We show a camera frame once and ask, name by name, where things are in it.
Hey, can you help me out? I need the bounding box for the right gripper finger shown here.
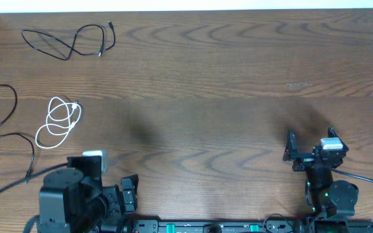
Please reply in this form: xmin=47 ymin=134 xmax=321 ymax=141
xmin=283 ymin=131 xmax=299 ymax=161
xmin=326 ymin=126 xmax=349 ymax=152

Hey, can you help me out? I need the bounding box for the white usb cable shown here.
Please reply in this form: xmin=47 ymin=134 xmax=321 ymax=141
xmin=34 ymin=96 xmax=83 ymax=150

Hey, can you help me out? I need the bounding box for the black usb cable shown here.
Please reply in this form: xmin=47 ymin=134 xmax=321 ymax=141
xmin=20 ymin=21 xmax=117 ymax=61
xmin=0 ymin=83 xmax=36 ymax=184

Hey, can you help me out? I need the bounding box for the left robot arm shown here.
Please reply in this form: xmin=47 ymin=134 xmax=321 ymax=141
xmin=23 ymin=155 xmax=139 ymax=233

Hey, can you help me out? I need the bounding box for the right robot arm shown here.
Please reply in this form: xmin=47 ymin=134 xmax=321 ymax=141
xmin=283 ymin=127 xmax=359 ymax=232

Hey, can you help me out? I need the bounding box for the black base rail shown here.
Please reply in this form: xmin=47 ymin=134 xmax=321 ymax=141
xmin=121 ymin=214 xmax=373 ymax=233

